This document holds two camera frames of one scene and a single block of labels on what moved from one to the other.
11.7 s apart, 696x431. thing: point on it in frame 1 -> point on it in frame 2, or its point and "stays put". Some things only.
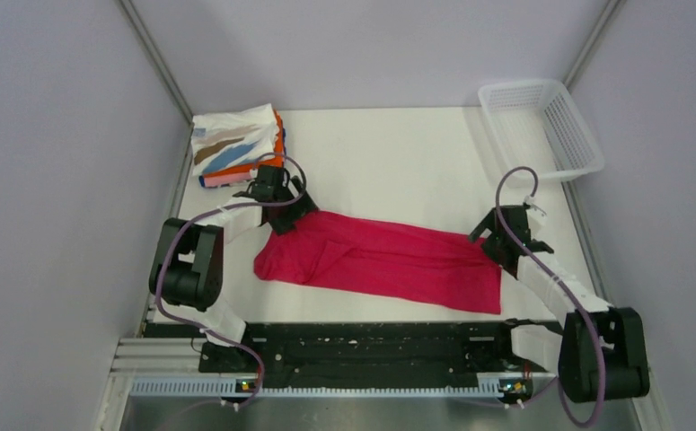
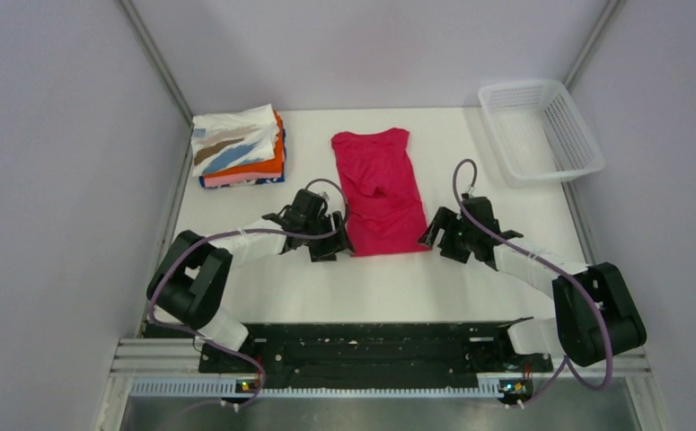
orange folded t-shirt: [277, 162] stays put
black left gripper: [284, 224] -> [327, 250]
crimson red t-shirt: [400, 260] -> [386, 212]
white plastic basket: [538, 124] stays put
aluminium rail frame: [139, 356] stays put
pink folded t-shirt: [211, 180] stays put
